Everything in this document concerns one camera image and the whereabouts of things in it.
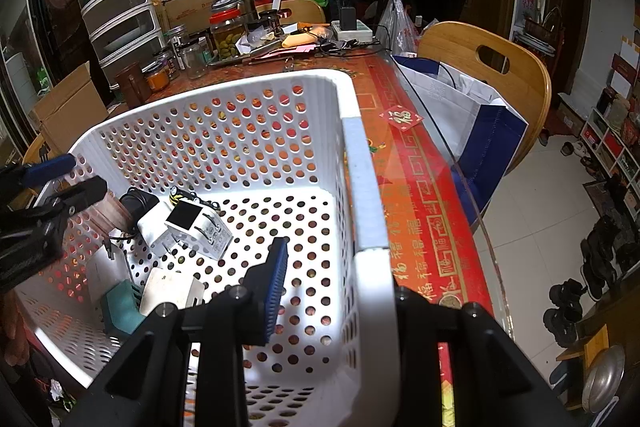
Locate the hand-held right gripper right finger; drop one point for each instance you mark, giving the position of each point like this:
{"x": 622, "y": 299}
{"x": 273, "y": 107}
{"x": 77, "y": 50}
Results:
{"x": 415, "y": 332}

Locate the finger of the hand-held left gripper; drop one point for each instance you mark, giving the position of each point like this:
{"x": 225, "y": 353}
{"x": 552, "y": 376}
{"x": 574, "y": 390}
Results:
{"x": 82, "y": 196}
{"x": 50, "y": 168}

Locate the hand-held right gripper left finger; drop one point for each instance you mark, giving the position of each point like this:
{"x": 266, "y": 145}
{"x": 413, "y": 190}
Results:
{"x": 277, "y": 287}

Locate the pink translucent cylinder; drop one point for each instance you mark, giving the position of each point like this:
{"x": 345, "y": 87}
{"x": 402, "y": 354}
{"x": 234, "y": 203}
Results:
{"x": 111, "y": 213}

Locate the white charger with black face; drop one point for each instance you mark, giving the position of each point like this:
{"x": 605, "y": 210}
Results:
{"x": 155, "y": 224}

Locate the white pronged plug adapter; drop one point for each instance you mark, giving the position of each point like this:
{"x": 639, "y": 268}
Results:
{"x": 212, "y": 243}

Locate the yellow black striped item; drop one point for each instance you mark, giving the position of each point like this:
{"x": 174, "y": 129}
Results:
{"x": 181, "y": 195}

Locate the white rounded charger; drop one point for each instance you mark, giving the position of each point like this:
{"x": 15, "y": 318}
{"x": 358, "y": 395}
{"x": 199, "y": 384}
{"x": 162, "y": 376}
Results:
{"x": 167, "y": 288}

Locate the teal ribbed adapter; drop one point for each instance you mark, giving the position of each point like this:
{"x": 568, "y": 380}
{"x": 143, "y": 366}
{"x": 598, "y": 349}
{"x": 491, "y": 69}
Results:
{"x": 120, "y": 313}

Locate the white perforated plastic basket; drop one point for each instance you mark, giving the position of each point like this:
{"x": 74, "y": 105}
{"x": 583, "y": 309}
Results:
{"x": 362, "y": 187}

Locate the plain cardboard box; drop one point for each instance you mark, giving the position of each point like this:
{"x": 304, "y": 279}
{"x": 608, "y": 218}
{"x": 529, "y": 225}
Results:
{"x": 65, "y": 107}

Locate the brown cup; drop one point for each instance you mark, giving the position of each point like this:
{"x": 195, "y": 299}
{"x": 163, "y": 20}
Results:
{"x": 132, "y": 83}

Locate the red patterned tablecloth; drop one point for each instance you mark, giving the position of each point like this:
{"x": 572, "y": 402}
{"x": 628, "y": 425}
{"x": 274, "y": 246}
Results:
{"x": 430, "y": 207}

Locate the orange filled jar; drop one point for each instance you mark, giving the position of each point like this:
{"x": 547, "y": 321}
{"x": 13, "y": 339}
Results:
{"x": 157, "y": 79}

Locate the black sandals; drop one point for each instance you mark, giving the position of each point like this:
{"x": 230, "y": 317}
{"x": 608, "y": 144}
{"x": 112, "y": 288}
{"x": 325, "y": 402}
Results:
{"x": 565, "y": 312}

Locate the blue slippers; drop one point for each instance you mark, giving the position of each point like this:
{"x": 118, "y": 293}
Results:
{"x": 561, "y": 374}

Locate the wooden stool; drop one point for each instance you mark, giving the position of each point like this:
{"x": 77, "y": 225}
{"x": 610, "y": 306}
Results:
{"x": 582, "y": 347}

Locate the empty glass jar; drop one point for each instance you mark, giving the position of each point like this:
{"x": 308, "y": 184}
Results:
{"x": 193, "y": 61}

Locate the small lidded glass jar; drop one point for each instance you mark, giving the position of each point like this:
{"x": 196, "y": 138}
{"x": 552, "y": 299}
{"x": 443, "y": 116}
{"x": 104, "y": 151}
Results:
{"x": 176, "y": 44}

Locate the metal pot lid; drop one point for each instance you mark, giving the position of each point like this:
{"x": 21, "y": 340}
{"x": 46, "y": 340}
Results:
{"x": 604, "y": 377}

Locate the black shoes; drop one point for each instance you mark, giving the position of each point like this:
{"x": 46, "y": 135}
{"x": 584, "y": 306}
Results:
{"x": 600, "y": 252}

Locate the red square sticker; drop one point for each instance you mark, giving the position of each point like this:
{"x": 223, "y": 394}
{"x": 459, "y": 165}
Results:
{"x": 401, "y": 117}

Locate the printed cardboard box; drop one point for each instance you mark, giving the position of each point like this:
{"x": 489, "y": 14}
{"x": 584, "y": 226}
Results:
{"x": 190, "y": 9}

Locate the glass jar of olives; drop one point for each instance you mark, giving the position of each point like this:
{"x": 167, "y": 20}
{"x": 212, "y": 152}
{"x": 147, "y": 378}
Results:
{"x": 226, "y": 38}

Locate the white and blue shopping bag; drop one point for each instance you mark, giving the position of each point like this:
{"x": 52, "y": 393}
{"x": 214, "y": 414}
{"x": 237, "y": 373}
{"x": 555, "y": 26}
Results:
{"x": 465, "y": 107}

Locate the yellow paper packet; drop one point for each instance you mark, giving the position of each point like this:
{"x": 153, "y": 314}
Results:
{"x": 297, "y": 40}

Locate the white power strip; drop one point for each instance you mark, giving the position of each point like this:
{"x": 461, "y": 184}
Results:
{"x": 362, "y": 33}

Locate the black plug-in charger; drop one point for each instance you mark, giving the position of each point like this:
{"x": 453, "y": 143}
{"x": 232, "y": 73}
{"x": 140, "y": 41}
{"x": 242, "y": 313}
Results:
{"x": 348, "y": 18}

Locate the clear plastic bag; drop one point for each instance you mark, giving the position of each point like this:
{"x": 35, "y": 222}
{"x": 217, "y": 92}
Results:
{"x": 397, "y": 24}

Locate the white cube shelf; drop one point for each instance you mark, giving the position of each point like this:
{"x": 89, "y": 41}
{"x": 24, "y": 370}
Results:
{"x": 615, "y": 122}

